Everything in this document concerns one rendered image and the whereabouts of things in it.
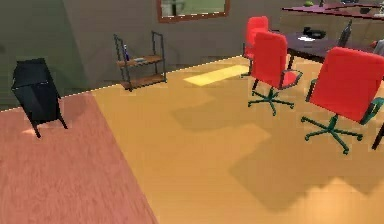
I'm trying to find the brown metal frame shelf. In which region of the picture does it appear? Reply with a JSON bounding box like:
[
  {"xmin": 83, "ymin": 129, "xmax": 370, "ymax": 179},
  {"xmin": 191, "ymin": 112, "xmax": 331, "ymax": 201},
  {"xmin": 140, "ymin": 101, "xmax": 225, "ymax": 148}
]
[{"xmin": 113, "ymin": 30, "xmax": 168, "ymax": 92}]

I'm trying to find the dark red worktop counter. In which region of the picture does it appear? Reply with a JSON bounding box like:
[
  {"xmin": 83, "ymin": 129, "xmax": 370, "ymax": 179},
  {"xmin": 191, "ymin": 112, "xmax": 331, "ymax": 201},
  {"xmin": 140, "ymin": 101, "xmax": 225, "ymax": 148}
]
[{"xmin": 278, "ymin": 1, "xmax": 384, "ymax": 46}]

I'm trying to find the dark grey laptop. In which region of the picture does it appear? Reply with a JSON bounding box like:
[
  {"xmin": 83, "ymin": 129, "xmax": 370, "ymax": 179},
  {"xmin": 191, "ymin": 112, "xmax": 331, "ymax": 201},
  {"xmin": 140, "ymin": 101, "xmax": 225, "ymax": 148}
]
[{"xmin": 336, "ymin": 19, "xmax": 353, "ymax": 48}]

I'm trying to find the red office chair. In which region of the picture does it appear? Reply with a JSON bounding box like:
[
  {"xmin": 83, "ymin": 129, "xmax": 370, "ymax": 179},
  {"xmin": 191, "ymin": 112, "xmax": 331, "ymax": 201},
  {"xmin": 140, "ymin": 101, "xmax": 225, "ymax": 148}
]
[
  {"xmin": 241, "ymin": 15, "xmax": 270, "ymax": 78},
  {"xmin": 300, "ymin": 46, "xmax": 384, "ymax": 156},
  {"xmin": 247, "ymin": 31, "xmax": 304, "ymax": 117}
]

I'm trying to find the black cabinet on legs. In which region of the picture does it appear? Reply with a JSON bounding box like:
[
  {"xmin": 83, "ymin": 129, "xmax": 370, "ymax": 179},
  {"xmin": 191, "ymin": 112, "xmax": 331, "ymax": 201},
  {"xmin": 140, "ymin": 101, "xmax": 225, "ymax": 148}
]
[{"xmin": 10, "ymin": 57, "xmax": 69, "ymax": 139}]

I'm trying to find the brown framed window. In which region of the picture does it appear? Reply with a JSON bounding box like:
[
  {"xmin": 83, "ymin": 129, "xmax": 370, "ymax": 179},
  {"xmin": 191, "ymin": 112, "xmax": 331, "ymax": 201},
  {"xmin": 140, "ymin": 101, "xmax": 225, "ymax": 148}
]
[{"xmin": 157, "ymin": 0, "xmax": 231, "ymax": 24}]

